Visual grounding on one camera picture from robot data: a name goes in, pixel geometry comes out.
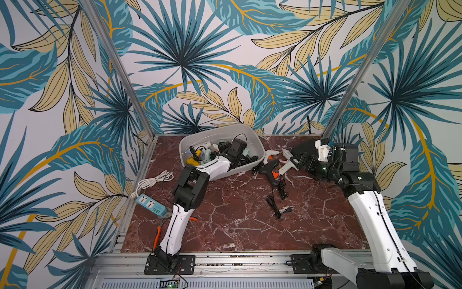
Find black plastic tool case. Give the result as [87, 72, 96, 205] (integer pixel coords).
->
[291, 139, 325, 156]

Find light blue power strip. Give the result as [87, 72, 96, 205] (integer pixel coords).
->
[137, 194, 167, 217]

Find grey plastic storage box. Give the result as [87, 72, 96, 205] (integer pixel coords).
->
[179, 124, 265, 181]

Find yellow glue gun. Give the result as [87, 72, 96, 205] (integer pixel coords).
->
[186, 154, 202, 166]

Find white blue-trigger glue gun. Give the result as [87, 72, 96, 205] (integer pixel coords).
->
[200, 142, 219, 152]

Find small white orange-trigger glue gun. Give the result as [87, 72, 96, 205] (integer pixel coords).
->
[263, 150, 279, 164]

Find black orange-trigger glue gun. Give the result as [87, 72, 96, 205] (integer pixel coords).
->
[257, 159, 280, 187]

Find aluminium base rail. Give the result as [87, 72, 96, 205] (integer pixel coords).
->
[84, 251, 355, 289]

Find coiled white cable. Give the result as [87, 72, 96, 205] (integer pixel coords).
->
[135, 169, 174, 191]

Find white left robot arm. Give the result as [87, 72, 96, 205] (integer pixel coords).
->
[144, 138, 247, 275]

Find black bundled power cable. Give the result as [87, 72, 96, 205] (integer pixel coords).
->
[266, 176, 294, 220]

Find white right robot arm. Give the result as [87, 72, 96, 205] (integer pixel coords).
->
[291, 138, 434, 289]

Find large white pink-trigger glue gun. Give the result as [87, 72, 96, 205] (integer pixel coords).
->
[279, 149, 299, 175]

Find orange handled pliers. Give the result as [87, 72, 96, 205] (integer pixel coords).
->
[153, 216, 199, 250]

